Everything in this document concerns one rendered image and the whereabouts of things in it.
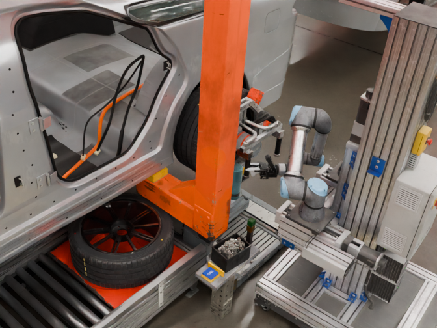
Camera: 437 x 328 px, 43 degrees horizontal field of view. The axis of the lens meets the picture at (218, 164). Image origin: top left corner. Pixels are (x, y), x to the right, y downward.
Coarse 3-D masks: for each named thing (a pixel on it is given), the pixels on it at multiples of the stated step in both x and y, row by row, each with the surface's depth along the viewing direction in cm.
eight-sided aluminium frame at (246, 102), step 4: (244, 100) 364; (248, 100) 363; (252, 100) 364; (244, 104) 359; (248, 104) 364; (252, 104) 366; (256, 104) 370; (240, 108) 356; (244, 108) 360; (252, 108) 372; (256, 108) 373; (260, 108) 377; (256, 112) 378; (260, 124) 387; (252, 128) 393; (256, 128) 394; (256, 132) 397; (260, 132) 392; (240, 156) 396; (236, 160) 394; (240, 160) 395; (244, 160) 394; (240, 164) 391; (244, 164) 393
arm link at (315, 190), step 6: (312, 180) 311; (318, 180) 312; (306, 186) 309; (312, 186) 307; (318, 186) 308; (324, 186) 309; (306, 192) 308; (312, 192) 307; (318, 192) 306; (324, 192) 308; (306, 198) 310; (312, 198) 309; (318, 198) 309; (324, 198) 312; (312, 204) 312; (318, 204) 311
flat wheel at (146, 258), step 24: (96, 216) 366; (120, 216) 378; (144, 216) 363; (168, 216) 360; (72, 240) 337; (120, 240) 345; (168, 240) 344; (96, 264) 328; (120, 264) 326; (144, 264) 333; (168, 264) 356; (120, 288) 338
